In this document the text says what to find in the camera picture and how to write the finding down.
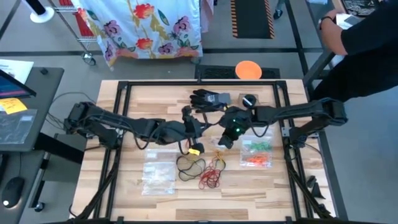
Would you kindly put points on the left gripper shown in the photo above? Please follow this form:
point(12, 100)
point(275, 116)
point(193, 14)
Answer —
point(177, 132)

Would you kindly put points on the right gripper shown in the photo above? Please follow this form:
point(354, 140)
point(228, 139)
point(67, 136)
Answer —
point(236, 119)

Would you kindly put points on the pile of coloured rubber bands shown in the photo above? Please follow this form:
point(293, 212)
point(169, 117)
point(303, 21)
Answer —
point(219, 155)

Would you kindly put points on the green rubber band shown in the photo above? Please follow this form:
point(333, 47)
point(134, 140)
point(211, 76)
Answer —
point(253, 147)
point(258, 146)
point(265, 145)

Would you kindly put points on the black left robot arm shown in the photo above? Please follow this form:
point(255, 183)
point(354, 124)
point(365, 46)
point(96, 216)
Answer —
point(109, 124)

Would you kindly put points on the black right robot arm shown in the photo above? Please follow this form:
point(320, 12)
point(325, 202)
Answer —
point(295, 112)

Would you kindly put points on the black work glove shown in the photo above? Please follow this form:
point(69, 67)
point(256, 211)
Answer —
point(203, 92)
point(211, 101)

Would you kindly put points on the small cardboard box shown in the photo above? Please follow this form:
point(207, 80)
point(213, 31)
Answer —
point(241, 97)

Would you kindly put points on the black grate floor mat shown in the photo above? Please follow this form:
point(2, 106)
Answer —
point(217, 73)

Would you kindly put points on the pile of clear plastic bags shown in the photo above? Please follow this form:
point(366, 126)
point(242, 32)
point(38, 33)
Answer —
point(158, 174)

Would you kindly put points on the orange disc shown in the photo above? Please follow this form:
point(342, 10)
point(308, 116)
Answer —
point(248, 70)

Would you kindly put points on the black plastic wedge piece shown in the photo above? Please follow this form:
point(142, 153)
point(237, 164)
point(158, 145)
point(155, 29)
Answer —
point(323, 211)
point(311, 182)
point(317, 193)

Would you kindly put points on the pink cloth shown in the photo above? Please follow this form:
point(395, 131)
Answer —
point(206, 12)

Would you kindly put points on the wood-topped grey workbench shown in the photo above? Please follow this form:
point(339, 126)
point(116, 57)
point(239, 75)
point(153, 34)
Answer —
point(317, 68)

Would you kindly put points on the floral print cloth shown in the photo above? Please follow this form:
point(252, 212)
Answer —
point(140, 28)

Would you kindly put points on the black hazard-striped floor mat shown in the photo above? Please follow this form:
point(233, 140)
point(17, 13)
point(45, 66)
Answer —
point(252, 18)

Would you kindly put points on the black wristwatch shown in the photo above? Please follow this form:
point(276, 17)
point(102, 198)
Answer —
point(323, 19)

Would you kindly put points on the black office desk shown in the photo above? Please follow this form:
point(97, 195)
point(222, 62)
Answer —
point(46, 93)

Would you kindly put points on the person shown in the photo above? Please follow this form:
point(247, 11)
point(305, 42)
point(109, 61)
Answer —
point(367, 62)

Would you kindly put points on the black round desk knob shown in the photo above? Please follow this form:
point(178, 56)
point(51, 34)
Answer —
point(44, 71)

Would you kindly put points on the grey plastic sleeve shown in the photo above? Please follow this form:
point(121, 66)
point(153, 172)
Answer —
point(15, 127)

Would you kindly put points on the black parts tray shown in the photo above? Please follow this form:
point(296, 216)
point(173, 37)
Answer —
point(360, 7)

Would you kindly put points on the yellow sticky note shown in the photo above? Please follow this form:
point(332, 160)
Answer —
point(12, 105)

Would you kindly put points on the white paper sheet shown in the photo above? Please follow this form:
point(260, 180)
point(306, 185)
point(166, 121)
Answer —
point(18, 67)

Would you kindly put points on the black computer monitor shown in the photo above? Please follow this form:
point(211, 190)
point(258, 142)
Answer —
point(12, 88)

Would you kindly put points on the black pole white base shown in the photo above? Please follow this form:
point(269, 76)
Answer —
point(42, 17)

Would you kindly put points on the black computer mouse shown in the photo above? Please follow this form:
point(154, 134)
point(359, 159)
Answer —
point(12, 189)

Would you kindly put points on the black aluminium table frame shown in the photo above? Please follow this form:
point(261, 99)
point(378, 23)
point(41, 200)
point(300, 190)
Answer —
point(202, 83)

